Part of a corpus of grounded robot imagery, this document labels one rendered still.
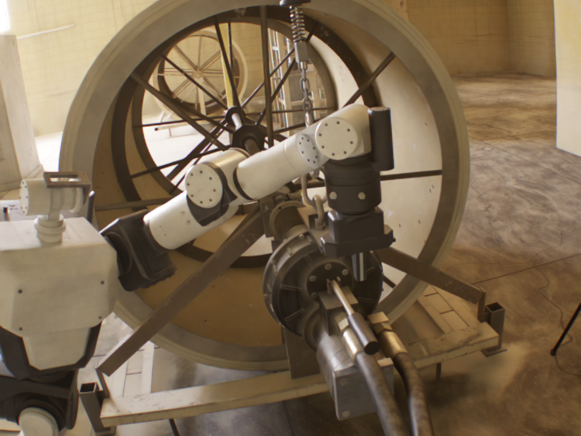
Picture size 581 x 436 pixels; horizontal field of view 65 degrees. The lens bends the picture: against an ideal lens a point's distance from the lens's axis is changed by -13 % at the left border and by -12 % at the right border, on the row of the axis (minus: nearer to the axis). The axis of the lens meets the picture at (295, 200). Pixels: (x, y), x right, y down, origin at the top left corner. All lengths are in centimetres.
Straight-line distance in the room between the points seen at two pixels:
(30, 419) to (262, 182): 72
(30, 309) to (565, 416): 196
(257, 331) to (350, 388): 154
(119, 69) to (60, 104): 1074
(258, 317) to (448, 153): 124
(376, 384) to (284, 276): 38
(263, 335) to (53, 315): 165
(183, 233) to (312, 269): 33
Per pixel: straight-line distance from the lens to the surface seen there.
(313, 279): 118
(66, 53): 1250
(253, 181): 87
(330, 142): 76
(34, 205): 94
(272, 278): 121
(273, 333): 252
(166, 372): 265
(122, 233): 106
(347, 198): 80
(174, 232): 99
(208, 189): 88
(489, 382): 238
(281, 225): 155
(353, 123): 76
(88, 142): 196
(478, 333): 235
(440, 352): 223
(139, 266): 105
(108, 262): 100
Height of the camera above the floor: 152
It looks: 19 degrees down
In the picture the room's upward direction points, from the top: 7 degrees counter-clockwise
